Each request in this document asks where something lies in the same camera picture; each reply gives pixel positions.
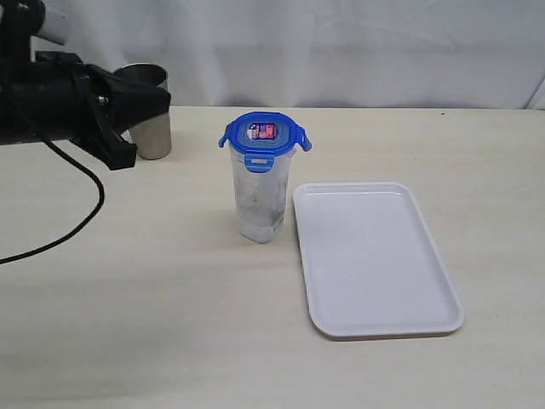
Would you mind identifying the black cable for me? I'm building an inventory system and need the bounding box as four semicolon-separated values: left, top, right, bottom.
0;97;106;265

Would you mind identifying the white backdrop curtain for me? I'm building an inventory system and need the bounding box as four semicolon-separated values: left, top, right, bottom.
50;1;544;109

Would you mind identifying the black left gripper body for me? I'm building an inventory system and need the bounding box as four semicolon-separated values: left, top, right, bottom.
36;51;136;170

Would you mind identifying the blue plastic container lid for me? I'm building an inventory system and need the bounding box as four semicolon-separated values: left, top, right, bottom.
218;112;313;174

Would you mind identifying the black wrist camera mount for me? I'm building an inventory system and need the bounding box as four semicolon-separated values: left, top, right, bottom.
1;0;46;64

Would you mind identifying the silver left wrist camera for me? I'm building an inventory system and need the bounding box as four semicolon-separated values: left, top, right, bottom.
35;5;70;45

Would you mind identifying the clear plastic tall container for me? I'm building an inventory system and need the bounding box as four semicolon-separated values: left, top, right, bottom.
230;147;296;244

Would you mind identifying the white rectangular plastic tray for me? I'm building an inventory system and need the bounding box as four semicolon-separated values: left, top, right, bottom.
293;182;465;340

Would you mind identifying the stainless steel cup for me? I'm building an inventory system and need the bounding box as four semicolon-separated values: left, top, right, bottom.
113;63;171;160

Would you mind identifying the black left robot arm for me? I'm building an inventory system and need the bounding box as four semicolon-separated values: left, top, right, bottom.
1;51;171;170

